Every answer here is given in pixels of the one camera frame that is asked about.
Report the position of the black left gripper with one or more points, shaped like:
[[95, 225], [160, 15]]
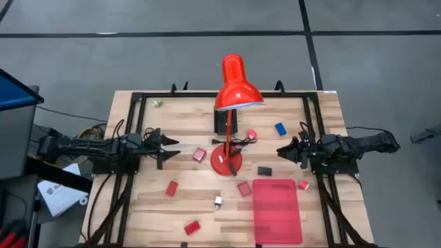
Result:
[[159, 148]]

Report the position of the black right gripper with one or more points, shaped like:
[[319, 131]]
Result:
[[305, 151]]

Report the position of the blue charger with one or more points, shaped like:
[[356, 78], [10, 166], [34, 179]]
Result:
[[280, 129]]

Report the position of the red multiport charger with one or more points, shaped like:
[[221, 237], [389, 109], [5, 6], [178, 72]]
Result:
[[244, 189], [171, 188], [192, 228], [199, 154]]

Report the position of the pink cube charger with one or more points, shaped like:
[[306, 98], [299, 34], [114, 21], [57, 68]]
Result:
[[251, 134]]

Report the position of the green white cube charger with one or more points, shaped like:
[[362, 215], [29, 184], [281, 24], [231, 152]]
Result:
[[158, 102]]

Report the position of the pink translucent tray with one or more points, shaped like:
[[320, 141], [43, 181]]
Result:
[[277, 213]]

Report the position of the black white plug charger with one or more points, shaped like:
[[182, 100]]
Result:
[[218, 200]]

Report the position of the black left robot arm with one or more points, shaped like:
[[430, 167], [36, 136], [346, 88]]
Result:
[[86, 146]]

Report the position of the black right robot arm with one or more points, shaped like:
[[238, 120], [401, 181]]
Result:
[[361, 143]]

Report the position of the red cube charger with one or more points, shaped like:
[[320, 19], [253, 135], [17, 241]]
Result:
[[303, 185]]

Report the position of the black square box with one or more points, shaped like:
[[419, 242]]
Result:
[[220, 122]]

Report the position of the black table clamp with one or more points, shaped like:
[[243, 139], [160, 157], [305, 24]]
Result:
[[185, 85], [279, 86], [174, 87]]

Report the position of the red desk lamp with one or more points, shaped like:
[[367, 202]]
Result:
[[237, 89]]

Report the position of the black diagonal bar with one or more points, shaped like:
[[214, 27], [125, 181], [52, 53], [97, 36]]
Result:
[[58, 175]]

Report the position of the white printed paper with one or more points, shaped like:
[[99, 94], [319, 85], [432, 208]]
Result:
[[58, 199]]

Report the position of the grey cabinet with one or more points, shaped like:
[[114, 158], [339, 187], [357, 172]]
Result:
[[15, 137]]

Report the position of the dark framed monitor screen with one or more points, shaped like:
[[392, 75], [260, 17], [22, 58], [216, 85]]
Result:
[[13, 93]]

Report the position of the red black object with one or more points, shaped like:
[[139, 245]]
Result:
[[8, 237]]

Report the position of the black aluminium table frame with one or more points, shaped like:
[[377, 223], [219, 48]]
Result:
[[172, 94]]

